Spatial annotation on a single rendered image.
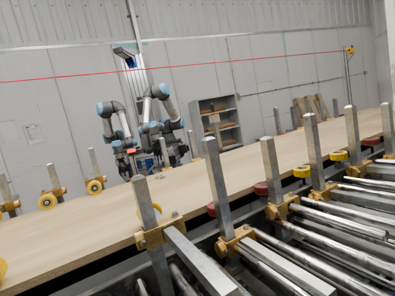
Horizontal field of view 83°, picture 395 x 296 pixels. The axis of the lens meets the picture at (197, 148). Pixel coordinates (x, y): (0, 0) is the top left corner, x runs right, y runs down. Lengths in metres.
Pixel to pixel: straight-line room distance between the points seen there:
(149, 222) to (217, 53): 4.79
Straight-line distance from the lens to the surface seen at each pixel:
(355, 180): 1.25
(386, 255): 0.89
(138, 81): 2.66
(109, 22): 4.81
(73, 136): 4.38
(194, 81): 4.82
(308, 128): 0.99
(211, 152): 0.67
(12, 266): 0.96
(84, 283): 0.91
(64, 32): 4.73
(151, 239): 0.64
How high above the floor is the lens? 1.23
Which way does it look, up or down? 8 degrees down
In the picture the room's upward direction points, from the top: 12 degrees counter-clockwise
